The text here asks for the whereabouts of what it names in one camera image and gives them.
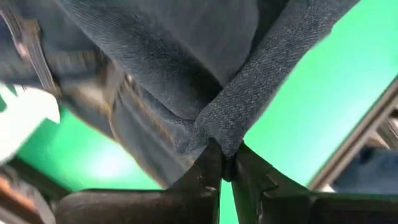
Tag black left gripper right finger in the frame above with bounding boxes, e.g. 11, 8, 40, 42
231, 142, 398, 224

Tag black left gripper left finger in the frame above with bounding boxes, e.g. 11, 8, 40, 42
55, 139, 224, 224

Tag cream tote bag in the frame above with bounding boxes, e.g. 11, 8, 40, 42
0, 81, 62, 165

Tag dark blue jeans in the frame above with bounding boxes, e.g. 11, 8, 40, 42
0, 0, 362, 189

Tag green table mat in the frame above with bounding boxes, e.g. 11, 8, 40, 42
15, 0, 398, 224

